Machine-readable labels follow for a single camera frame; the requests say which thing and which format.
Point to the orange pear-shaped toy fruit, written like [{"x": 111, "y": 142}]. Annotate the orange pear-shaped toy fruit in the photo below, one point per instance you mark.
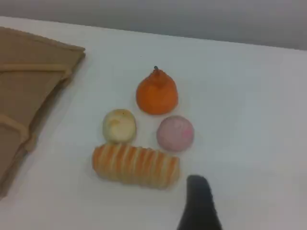
[{"x": 157, "y": 95}]

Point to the brown jute tote bag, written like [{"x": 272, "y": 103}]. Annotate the brown jute tote bag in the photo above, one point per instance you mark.
[{"x": 28, "y": 91}]

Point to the cream round bun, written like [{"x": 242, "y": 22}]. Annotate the cream round bun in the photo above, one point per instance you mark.
[{"x": 119, "y": 127}]

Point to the pink round bun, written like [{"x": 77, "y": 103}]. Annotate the pink round bun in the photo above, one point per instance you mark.
[{"x": 175, "y": 134}]

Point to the long orange striped bread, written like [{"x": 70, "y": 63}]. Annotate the long orange striped bread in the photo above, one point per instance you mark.
[{"x": 136, "y": 165}]

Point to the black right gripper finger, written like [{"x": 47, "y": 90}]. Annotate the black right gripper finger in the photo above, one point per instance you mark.
[{"x": 199, "y": 206}]

